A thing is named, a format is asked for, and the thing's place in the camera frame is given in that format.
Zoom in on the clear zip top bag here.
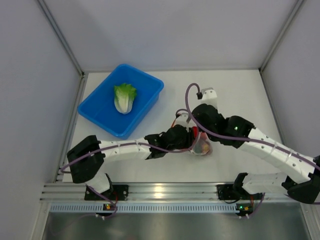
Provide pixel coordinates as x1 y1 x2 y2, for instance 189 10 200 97
172 117 215 157

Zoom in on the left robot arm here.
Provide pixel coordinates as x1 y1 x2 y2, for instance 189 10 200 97
67 124 199 200

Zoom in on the fake green lettuce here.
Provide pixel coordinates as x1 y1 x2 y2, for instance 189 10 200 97
113 83 137 115

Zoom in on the fake red bell pepper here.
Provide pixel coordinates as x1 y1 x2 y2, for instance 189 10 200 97
192 126 208 141

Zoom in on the aluminium corner post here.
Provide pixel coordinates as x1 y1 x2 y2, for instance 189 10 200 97
36 0 86 76
259 0 307 74

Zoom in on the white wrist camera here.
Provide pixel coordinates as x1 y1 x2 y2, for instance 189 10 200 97
174 113 191 128
196 87 218 109

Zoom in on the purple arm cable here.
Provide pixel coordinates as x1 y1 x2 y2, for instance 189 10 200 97
59 108 201 176
184 83 320 168

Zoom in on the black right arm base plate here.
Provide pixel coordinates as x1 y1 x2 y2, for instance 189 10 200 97
216 184 251 202

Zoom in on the aluminium corner post left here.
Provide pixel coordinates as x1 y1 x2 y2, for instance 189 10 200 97
36 0 86 76

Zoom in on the aluminium rail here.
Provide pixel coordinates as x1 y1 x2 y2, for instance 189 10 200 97
39 181 308 202

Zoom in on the blue plastic bin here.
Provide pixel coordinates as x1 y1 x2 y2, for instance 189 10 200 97
77 64 164 140

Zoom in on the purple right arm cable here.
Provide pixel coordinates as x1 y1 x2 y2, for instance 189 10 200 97
184 83 320 168

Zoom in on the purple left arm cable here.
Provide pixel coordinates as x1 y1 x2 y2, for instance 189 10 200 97
59 108 201 176

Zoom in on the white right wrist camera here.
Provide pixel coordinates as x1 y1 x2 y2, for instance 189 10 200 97
196 87 218 109

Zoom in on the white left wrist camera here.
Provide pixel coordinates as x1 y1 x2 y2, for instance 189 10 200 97
174 113 191 128

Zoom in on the white cable duct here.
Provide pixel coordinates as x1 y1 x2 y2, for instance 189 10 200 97
50 203 240 214

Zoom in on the aluminium corner post right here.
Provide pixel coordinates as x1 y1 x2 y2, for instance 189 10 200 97
259 0 307 74

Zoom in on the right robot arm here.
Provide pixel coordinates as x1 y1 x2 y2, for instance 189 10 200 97
192 103 320 204

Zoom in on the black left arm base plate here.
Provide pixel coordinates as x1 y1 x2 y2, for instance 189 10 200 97
84 184 129 201

